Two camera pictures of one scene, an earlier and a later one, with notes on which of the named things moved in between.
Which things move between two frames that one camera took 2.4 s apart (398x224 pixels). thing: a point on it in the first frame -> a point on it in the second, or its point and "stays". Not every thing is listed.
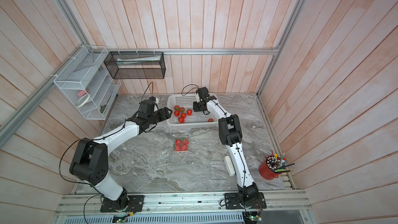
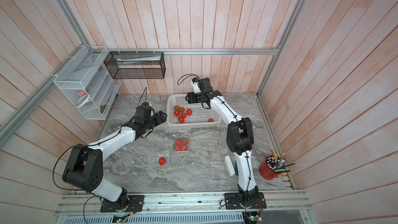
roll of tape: x=83 y=100 stays
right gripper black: x=195 y=107 -> x=191 y=99
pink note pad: x=81 y=93 stays
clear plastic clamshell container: x=181 y=145 stays
